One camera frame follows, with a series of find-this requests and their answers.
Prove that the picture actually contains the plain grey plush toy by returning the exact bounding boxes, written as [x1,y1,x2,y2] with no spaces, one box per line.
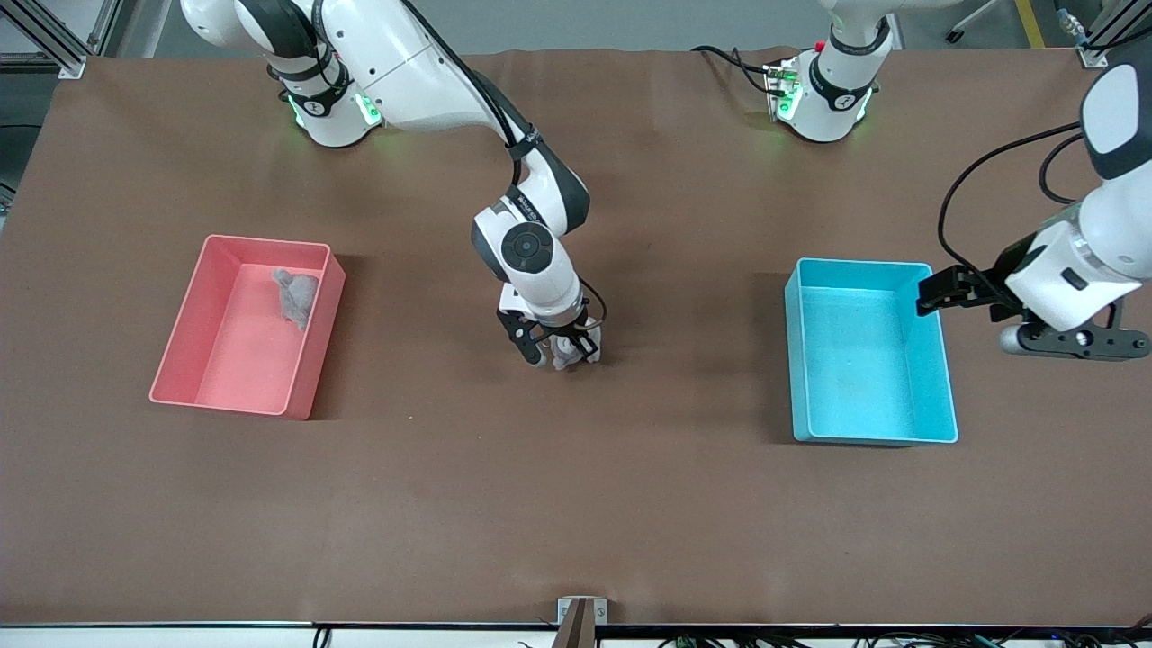
[271,267,321,333]

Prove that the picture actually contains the blue plastic box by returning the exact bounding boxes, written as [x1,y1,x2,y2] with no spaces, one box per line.
[783,257,959,446]

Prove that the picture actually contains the pink plastic box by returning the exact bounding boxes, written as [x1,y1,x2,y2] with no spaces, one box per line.
[148,234,347,421]

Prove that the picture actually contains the brown paper table cover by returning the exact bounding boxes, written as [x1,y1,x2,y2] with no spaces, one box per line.
[0,47,1152,628]

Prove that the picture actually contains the white chair leg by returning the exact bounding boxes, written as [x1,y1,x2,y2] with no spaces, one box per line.
[945,0,1000,44]

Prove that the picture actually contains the aluminium frame post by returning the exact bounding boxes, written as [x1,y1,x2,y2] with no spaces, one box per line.
[0,0,124,80]
[1055,0,1152,68]

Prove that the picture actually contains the silver bracket with brown post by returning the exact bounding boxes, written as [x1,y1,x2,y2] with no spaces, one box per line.
[556,596,608,648]

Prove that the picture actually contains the black left base cable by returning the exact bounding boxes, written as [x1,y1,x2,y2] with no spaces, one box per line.
[691,45,780,96]

